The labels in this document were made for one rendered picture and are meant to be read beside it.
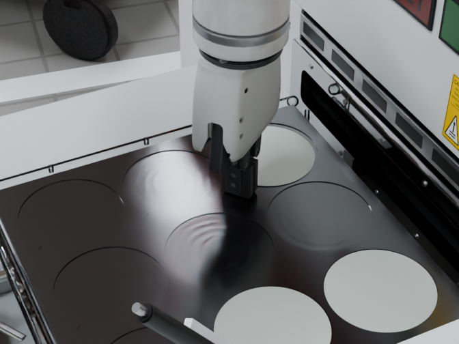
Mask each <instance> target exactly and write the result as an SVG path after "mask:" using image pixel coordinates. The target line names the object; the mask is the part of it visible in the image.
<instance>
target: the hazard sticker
mask: <svg viewBox="0 0 459 344"><path fill-rule="evenodd" d="M442 135H443V136H444V137H445V138H446V139H447V140H448V141H449V142H450V143H451V144H452V145H453V146H454V147H455V148H456V149H457V150H458V151H459V78H458V77H457V76H456V75H455V74H453V78H452V82H451V89H450V93H449V100H448V103H447V110H446V114H445V121H444V124H443V131H442Z"/></svg>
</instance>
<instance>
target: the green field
mask: <svg viewBox="0 0 459 344"><path fill-rule="evenodd" d="M441 37H442V38H443V39H444V40H445V41H446V42H448V43H449V44H450V45H452V46H453V47H454V48H455V49H456V50H457V51H458V52H459V5H457V4H456V3H454V2H453V1H452V0H447V3H446V7H445V15H444V19H443V28H442V32H441Z"/></svg>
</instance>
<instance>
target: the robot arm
mask: <svg viewBox="0 0 459 344"><path fill-rule="evenodd" d="M192 12H193V39H194V42H195V44H196V45H197V47H198V48H199V52H200V54H201V57H200V58H199V61H198V64H197V71H196V76H195V86H194V93H193V120H192V142H193V148H194V150H196V151H199V152H201V151H202V150H203V149H204V148H205V146H207V144H208V143H209V142H210V141H211V140H212V142H211V148H210V160H209V167H208V170H209V171H211V172H213V173H217V174H219V175H221V187H222V189H223V190H224V191H225V192H229V193H232V194H234V195H238V196H240V197H244V198H246V199H250V198H251V196H252V195H253V192H255V191H256V190H257V188H258V159H256V158H257V157H258V155H259V153H260V147H261V139H262V133H263V131H264V130H265V129H266V127H267V126H268V125H269V123H270V122H271V121H272V119H273V117H274V116H275V114H276V112H277V110H278V108H279V101H280V93H281V53H282V51H283V47H284V46H285V45H286V44H287V42H288V38H289V29H290V24H291V22H290V0H192ZM254 157H256V158H254Z"/></svg>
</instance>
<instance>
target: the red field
mask: <svg viewBox="0 0 459 344"><path fill-rule="evenodd" d="M398 1H399V2H400V3H401V4H402V5H403V6H404V7H406V8H407V9H408V10H410V11H411V12H412V13H413V14H414V15H415V16H416V17H418V18H419V19H420V20H422V21H423V22H424V23H425V24H427V25H428V21H429V16H430V7H431V2H432V0H398Z"/></svg>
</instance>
